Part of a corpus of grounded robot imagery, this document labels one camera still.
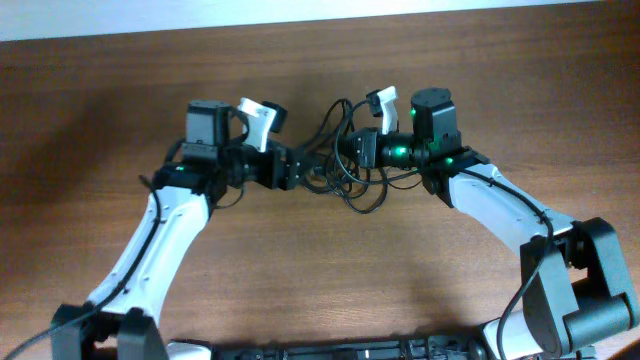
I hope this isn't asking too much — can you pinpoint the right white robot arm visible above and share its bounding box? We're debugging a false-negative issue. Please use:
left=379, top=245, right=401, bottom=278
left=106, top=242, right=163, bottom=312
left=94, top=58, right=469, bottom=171
left=333, top=87, right=639, bottom=359

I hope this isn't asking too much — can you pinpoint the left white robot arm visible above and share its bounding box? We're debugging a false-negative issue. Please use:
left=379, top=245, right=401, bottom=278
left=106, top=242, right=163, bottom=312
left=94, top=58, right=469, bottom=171
left=51, top=98, right=299, bottom=359

